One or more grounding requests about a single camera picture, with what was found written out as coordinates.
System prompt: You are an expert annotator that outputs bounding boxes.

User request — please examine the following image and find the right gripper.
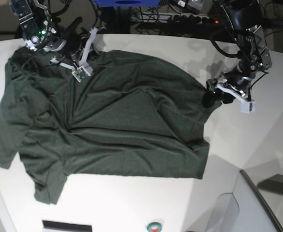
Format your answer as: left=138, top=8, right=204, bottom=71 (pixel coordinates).
left=19, top=9, right=83, bottom=57

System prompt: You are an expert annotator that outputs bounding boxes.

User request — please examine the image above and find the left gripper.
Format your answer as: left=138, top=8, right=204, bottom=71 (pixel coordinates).
left=202, top=25, right=272, bottom=108

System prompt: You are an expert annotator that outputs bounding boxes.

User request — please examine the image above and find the dark green t-shirt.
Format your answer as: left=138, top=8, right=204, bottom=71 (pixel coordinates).
left=0, top=47, right=221, bottom=204

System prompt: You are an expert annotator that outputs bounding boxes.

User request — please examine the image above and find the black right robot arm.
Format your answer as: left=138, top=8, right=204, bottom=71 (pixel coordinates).
left=9, top=0, right=82, bottom=57

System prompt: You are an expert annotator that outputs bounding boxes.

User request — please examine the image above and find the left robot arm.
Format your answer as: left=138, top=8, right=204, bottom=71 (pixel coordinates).
left=203, top=0, right=272, bottom=114

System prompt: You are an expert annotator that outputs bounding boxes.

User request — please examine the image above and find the blue box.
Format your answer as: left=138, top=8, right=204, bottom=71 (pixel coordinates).
left=94, top=0, right=160, bottom=7

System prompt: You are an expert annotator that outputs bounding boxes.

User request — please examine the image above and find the black power strip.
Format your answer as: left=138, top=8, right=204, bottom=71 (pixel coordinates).
left=169, top=14, right=220, bottom=25

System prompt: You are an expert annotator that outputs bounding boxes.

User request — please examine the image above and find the red green emergency button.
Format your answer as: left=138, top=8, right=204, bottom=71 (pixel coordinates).
left=147, top=222, right=162, bottom=232

